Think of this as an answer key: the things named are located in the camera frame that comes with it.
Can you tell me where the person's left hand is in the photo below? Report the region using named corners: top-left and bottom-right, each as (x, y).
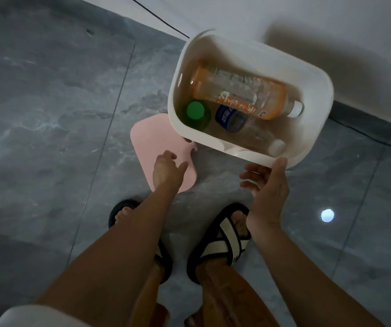
top-left (152, 150), bottom-right (189, 195)

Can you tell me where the person's right hand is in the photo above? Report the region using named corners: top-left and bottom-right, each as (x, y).
top-left (239, 157), bottom-right (290, 233)

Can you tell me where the white plastic bin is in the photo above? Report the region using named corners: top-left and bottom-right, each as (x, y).
top-left (167, 29), bottom-right (334, 169)

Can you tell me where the person's left forearm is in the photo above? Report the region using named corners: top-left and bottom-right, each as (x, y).
top-left (35, 183), bottom-right (182, 319)

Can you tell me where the person's right forearm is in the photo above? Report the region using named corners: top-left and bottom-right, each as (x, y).
top-left (249, 219), bottom-right (388, 327)

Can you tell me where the pink plastic lid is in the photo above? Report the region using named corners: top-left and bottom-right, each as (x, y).
top-left (130, 114), bottom-right (199, 195)

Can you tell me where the blue label clear bottle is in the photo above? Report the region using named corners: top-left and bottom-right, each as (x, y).
top-left (214, 105), bottom-right (286, 157)

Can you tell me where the green cap bottle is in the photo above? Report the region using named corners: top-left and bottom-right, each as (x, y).
top-left (178, 101), bottom-right (213, 132)

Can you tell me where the person's right black sandal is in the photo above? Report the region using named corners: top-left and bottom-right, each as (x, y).
top-left (187, 202), bottom-right (252, 285)

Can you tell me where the person's black sandal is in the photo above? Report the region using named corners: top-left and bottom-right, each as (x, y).
top-left (108, 199), bottom-right (173, 285)
top-left (187, 202), bottom-right (252, 285)

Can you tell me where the orange label plastic bottle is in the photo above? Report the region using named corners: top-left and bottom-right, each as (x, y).
top-left (190, 63), bottom-right (305, 121)

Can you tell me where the person's left black sandal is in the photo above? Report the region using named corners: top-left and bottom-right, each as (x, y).
top-left (108, 199), bottom-right (173, 285)

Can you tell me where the person's right leg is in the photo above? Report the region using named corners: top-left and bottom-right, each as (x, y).
top-left (184, 210), bottom-right (282, 327)

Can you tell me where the white shirt sleeve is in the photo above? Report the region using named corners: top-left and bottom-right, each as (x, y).
top-left (0, 304), bottom-right (94, 327)

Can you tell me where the thin black cable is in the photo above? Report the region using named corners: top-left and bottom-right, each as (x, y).
top-left (127, 0), bottom-right (391, 152)

